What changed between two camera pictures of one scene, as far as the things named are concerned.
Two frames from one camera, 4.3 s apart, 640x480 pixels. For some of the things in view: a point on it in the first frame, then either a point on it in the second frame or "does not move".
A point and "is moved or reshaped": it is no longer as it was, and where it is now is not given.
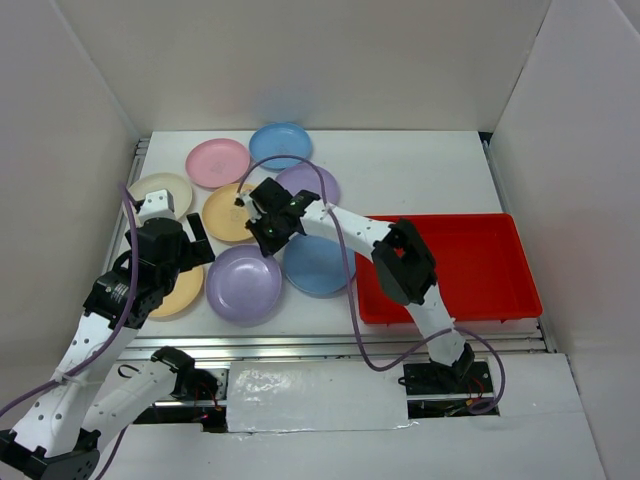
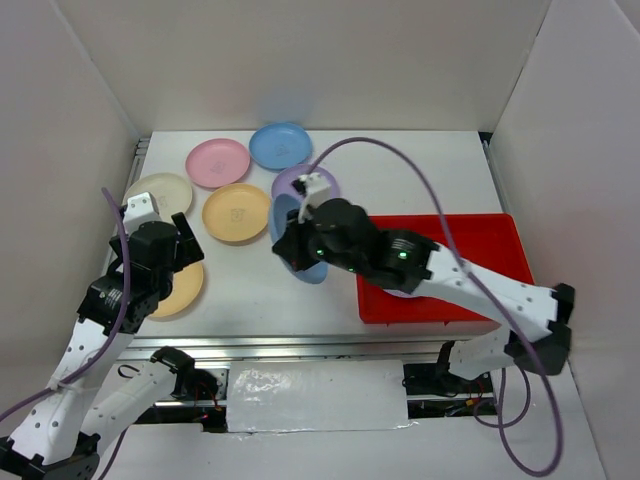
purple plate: x=243 y=285 is moved or reshaped
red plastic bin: x=481 y=266 does not move
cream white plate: x=178 y=188 does not move
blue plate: x=316 y=264 is moved or reshaped
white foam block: x=300 y=396 does not move
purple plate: x=304 y=177 does not move
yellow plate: x=223 y=218 does not move
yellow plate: x=186 y=290 does not move
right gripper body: x=271 y=233 → x=306 y=245
